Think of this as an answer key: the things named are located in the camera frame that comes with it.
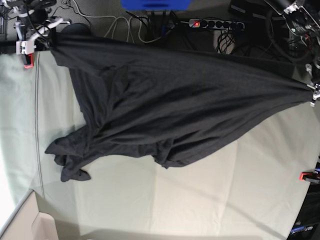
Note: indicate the black t-shirt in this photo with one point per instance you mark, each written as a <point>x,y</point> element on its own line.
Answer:
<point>176,106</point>

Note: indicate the right black orange clamp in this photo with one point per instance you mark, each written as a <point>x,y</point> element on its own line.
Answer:
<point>312,177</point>

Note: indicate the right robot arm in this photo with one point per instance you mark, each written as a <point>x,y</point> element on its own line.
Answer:
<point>37,11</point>

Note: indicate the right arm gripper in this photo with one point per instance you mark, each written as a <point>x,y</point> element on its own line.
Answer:
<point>28,33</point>

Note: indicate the blue plastic box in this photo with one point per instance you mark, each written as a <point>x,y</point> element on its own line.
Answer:
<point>155,5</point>

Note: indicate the round black stool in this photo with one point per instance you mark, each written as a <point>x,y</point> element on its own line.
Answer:
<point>79,29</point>

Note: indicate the left black orange clamp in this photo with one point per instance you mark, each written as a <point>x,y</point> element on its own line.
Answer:
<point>28,60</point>

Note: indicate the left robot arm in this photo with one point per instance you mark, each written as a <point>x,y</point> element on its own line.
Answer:
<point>302,18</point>

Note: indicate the light green table cloth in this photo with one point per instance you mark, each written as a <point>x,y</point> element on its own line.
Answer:
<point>248,190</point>

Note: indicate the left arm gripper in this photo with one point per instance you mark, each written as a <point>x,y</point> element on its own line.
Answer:
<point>314,83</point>

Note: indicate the black power strip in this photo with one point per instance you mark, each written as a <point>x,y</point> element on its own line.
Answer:
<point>216,24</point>

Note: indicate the black orange clamp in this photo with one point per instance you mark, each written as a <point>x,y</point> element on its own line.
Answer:
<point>312,177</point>
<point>28,60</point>

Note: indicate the beige cardboard box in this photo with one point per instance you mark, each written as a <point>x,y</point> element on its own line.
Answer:
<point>28,223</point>

